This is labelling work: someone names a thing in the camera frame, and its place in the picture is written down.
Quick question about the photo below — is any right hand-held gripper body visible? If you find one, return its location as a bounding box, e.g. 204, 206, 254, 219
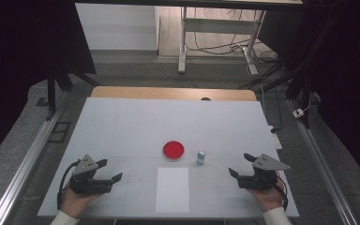
237, 154, 292, 191

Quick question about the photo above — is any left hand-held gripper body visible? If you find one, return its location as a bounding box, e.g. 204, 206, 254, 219
69, 154, 113, 196

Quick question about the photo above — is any round red ink pad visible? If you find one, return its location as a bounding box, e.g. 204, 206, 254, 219
162, 140, 186, 162

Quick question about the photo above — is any person's right hand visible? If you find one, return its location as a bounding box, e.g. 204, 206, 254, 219
247, 178, 287, 214

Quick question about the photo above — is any person's left hand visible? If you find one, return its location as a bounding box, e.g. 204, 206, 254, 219
60, 187, 105, 218

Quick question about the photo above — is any white power strip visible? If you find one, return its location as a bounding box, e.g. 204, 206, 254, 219
268, 125, 283, 151

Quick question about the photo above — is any white table cover board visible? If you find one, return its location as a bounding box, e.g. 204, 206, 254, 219
37, 97, 300, 218

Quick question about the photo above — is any white paper sheet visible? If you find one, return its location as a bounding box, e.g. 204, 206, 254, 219
155, 167, 190, 214

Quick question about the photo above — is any black metal stand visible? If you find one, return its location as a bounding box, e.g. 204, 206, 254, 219
237, 60, 314, 129
45, 66, 101, 122

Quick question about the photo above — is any wooden table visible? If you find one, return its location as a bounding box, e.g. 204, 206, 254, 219
90, 86, 258, 102

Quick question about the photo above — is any black curtain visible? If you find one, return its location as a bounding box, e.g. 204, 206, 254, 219
0, 0, 97, 170
258, 0, 360, 192

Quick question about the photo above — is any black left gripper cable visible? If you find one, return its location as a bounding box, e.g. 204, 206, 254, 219
56, 159, 82, 211

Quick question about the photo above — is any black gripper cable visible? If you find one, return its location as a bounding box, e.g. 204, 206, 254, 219
56, 159, 82, 211
274, 173, 290, 211

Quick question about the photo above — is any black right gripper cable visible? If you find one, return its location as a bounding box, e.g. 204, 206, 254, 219
274, 173, 290, 211

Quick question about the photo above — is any black power strip cable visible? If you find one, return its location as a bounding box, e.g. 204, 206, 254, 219
261, 83, 284, 134

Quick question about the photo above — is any aluminium floor rail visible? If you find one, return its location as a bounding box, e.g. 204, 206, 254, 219
0, 90, 70, 225
288, 98, 359, 225

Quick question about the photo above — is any tangle of floor cables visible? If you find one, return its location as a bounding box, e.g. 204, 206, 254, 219
186, 7, 279, 65

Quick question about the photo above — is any white desk frame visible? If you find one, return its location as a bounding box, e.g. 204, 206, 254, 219
177, 6, 268, 76

